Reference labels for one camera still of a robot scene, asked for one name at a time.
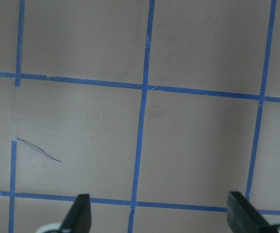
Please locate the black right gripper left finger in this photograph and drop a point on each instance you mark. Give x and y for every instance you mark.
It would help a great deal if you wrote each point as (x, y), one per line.
(77, 220)

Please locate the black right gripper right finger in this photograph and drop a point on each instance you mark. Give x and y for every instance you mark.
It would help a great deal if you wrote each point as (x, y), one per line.
(242, 217)

